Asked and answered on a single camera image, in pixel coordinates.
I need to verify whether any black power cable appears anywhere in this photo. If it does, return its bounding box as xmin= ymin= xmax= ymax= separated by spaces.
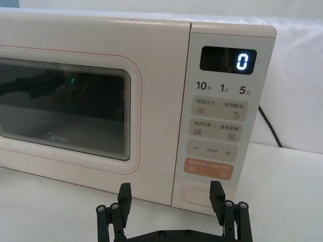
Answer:
xmin=257 ymin=104 xmax=284 ymax=148

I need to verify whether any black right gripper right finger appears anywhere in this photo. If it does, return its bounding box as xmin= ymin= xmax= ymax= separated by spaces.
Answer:
xmin=209 ymin=180 xmax=254 ymax=242

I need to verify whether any pale oven control panel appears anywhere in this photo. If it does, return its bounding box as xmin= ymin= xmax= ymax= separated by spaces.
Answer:
xmin=175 ymin=32 xmax=275 ymax=190

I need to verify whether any cream microwave oven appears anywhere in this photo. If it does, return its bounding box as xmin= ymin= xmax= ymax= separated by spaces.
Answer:
xmin=0 ymin=7 xmax=278 ymax=217

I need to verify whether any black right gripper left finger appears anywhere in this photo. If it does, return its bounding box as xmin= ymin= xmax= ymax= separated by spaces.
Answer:
xmin=95 ymin=182 xmax=132 ymax=242

